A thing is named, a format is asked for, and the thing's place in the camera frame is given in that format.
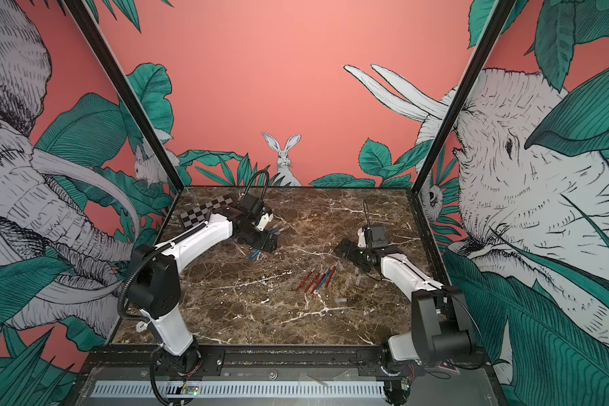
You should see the red knife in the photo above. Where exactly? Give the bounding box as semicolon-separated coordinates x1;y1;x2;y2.
304;273;321;293
295;272;313;292
325;266;337;288
310;273;326;294

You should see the blue knife bottom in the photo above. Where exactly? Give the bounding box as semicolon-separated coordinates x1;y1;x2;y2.
316;267;334;291

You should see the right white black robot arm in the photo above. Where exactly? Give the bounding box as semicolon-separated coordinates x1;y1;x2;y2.
334;225;477;364

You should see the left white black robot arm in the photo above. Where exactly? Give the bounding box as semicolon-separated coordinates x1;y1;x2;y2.
118;192;277;356

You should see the blue knife far top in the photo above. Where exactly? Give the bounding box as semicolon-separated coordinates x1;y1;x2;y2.
272;226;289;235

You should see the black white checkerboard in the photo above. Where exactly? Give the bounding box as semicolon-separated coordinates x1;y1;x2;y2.
179;195;234;230

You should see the white round table grommet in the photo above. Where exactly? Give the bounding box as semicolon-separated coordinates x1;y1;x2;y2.
135;321;148;333

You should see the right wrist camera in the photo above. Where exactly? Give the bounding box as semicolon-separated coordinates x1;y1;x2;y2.
357;228;367;249

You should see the left black camera cable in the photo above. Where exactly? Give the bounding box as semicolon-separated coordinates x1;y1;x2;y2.
242;169;271;199

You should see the black front rail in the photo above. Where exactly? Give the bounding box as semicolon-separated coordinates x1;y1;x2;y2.
80;346;488;379

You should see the white perforated cable duct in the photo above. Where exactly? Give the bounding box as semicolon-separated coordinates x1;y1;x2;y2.
90;381;386;400

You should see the left black frame post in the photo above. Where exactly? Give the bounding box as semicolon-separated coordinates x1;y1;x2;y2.
63;0;184;194

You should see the black frame post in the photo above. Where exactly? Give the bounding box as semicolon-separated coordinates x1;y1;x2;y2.
63;0;184;194
412;0;518;194

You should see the right black frame post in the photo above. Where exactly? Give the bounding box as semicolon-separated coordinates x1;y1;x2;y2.
412;0;518;194

